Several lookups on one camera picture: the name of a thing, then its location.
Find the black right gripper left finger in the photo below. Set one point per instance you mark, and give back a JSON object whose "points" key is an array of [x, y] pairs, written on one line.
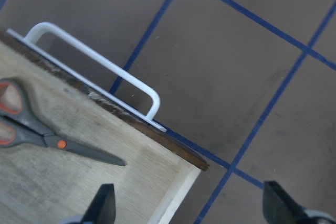
{"points": [[102, 208]]}

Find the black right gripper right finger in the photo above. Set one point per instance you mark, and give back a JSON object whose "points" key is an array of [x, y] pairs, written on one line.
{"points": [[279, 207]]}

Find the wooden drawer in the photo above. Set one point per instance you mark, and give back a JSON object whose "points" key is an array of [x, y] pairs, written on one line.
{"points": [[44, 185]]}

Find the grey orange handled scissors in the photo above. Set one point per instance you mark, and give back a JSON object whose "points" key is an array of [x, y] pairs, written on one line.
{"points": [[20, 125]]}

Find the white drawer handle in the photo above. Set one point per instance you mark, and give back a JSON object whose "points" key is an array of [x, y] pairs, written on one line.
{"points": [[78, 59]]}

